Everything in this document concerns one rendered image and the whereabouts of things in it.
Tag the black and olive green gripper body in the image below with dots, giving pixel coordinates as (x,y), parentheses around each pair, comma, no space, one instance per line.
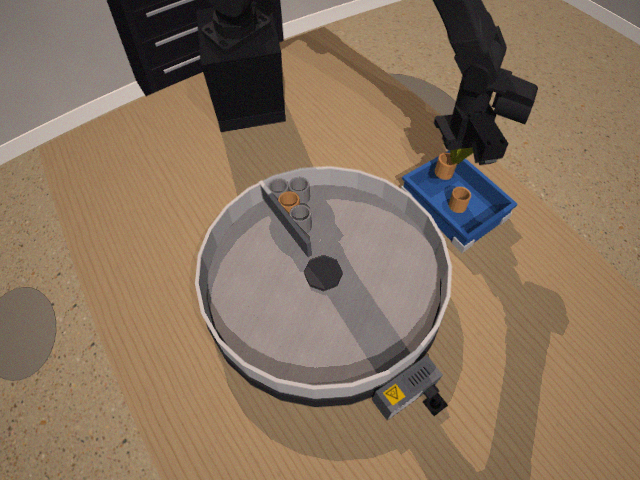
(443,123)

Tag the blue crate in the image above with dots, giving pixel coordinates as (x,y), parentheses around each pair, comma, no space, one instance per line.
(487,199)

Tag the bronze bushing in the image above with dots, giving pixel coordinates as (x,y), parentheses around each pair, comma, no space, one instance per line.
(289,199)
(457,205)
(442,170)

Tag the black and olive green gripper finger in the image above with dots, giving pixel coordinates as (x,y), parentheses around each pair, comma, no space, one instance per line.
(458,154)
(466,154)

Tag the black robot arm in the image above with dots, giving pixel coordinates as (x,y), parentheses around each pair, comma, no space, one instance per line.
(471,31)

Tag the grey metal bushing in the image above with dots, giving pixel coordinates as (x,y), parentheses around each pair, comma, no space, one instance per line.
(302,212)
(298,184)
(278,185)

